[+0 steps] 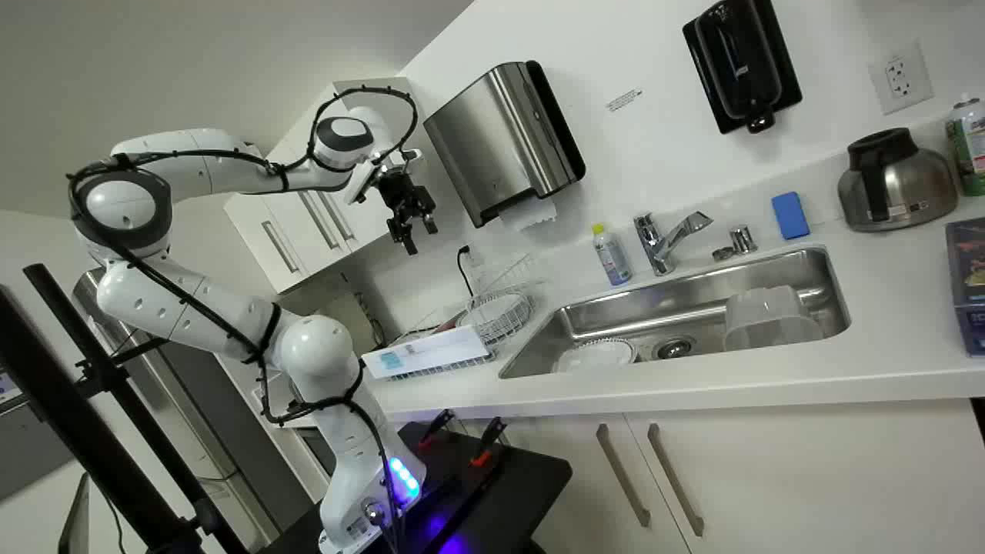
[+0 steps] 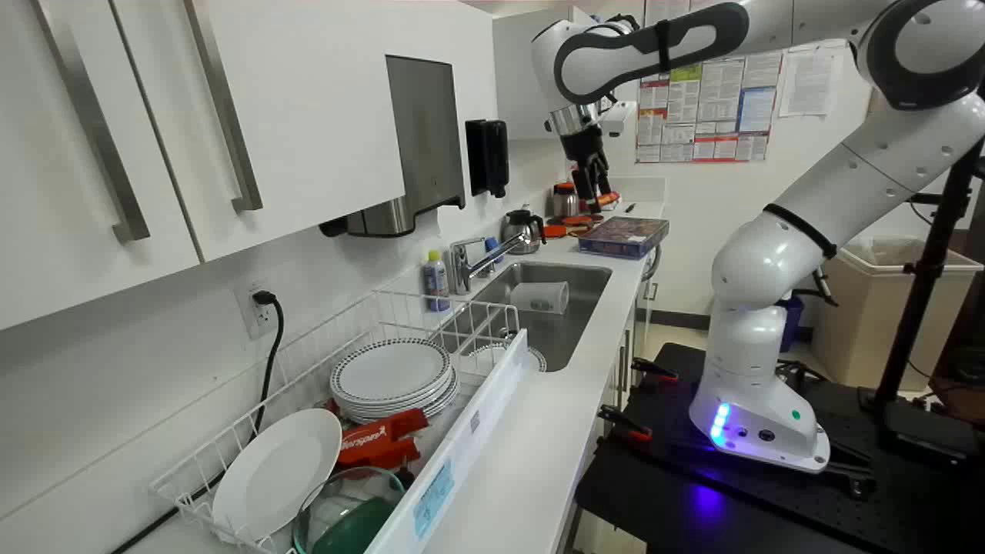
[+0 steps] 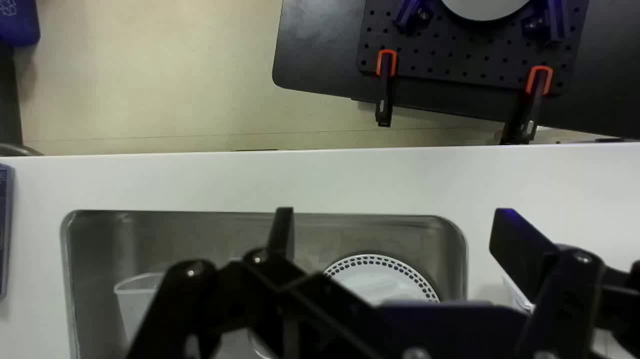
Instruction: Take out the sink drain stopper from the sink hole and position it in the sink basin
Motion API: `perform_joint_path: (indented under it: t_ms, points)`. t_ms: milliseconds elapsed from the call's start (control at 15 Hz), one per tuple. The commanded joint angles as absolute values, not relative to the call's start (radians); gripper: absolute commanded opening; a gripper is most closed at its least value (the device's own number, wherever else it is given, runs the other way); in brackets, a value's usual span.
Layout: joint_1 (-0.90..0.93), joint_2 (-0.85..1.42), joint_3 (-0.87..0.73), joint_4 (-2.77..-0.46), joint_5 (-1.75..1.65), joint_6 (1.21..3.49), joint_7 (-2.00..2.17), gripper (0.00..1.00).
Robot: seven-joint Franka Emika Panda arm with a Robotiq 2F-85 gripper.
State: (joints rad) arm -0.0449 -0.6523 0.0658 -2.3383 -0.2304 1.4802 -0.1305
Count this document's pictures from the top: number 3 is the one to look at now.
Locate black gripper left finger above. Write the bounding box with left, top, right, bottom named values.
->
left=126, top=208, right=380, bottom=359

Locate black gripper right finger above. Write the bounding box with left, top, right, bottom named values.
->
left=488, top=208, right=640, bottom=359

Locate stainless steel sink basin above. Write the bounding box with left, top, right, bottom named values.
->
left=59, top=210, right=470, bottom=359

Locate white perforated sink drain stopper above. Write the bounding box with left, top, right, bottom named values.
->
left=323, top=254, right=440, bottom=306

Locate clear plastic cup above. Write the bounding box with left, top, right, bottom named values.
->
left=113, top=274, right=164, bottom=344

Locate right orange black clamp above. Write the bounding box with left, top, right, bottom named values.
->
left=500, top=65, right=554, bottom=147

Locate orange black clamp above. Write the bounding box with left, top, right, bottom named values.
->
left=500, top=65, right=554, bottom=147
left=375, top=49, right=397, bottom=129

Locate black robot cart table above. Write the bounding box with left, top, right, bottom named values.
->
left=272, top=0, right=640, bottom=139

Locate black perforated mounting board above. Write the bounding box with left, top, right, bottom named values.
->
left=356, top=0, right=589, bottom=97

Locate left orange black clamp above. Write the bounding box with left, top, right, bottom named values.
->
left=375, top=49, right=397, bottom=129

